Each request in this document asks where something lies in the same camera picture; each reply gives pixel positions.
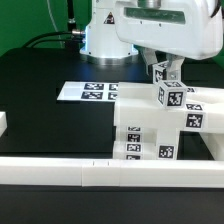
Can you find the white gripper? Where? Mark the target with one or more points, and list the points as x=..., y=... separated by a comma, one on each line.
x=188, y=28

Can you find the white tagged cube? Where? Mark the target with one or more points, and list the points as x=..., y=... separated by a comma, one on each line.
x=171, y=93
x=159, y=71

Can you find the white chair seat part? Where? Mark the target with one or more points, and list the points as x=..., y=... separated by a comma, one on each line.
x=167, y=135

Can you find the white chair back frame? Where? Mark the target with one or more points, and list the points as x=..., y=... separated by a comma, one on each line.
x=195, y=109

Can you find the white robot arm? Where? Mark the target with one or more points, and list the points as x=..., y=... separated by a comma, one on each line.
x=102, y=45

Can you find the white right fence bar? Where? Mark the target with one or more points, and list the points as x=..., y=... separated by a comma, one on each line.
x=215, y=144

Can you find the white fence bar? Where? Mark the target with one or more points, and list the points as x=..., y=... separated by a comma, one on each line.
x=215, y=144
x=3, y=123
x=109, y=172

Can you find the black vertical pole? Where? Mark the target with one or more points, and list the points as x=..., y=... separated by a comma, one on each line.
x=71, y=24

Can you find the white left fence bar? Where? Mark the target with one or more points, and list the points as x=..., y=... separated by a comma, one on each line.
x=3, y=123

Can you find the white front fence bar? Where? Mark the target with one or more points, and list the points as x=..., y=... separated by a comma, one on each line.
x=109, y=172

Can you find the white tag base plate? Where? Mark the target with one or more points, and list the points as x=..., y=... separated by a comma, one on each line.
x=88, y=91

